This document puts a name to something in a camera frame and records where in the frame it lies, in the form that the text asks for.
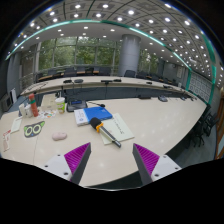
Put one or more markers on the red orange bottle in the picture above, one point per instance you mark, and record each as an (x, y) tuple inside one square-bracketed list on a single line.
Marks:
[(33, 105)]

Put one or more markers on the blue book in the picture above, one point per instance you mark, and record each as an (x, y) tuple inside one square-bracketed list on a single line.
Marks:
[(83, 116)]

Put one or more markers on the long curved conference desk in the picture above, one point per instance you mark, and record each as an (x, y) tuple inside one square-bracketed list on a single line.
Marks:
[(99, 81)]

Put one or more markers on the pink computer mouse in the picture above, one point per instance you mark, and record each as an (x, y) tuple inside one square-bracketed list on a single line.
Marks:
[(59, 136)]

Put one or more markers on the white paper sheet green border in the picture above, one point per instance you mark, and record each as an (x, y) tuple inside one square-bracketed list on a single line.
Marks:
[(118, 128)]

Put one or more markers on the grey round pillar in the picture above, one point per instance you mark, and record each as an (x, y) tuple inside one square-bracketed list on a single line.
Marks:
[(129, 54)]

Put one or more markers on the white green paper cup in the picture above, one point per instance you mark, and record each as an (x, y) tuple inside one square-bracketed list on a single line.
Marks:
[(60, 103)]

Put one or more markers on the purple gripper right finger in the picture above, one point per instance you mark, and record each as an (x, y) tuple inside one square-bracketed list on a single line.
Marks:
[(151, 166)]

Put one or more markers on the conference microphone console unit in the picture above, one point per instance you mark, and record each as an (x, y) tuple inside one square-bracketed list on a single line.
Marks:
[(73, 105)]

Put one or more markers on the red white leaflet at edge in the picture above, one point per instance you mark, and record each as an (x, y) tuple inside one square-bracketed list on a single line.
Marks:
[(6, 140)]

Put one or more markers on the small white container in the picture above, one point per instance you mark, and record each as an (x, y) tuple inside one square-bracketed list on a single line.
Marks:
[(22, 110)]

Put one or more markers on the white paper booklet left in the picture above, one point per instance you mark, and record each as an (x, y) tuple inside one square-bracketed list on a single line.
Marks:
[(16, 124)]

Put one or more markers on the black office chair right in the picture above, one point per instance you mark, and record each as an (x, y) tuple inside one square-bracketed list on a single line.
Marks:
[(203, 127)]

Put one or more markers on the colourful leaflet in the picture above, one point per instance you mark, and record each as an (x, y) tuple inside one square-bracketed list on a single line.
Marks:
[(46, 114)]

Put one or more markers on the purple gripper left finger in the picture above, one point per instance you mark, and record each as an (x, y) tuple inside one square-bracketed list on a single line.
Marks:
[(71, 165)]

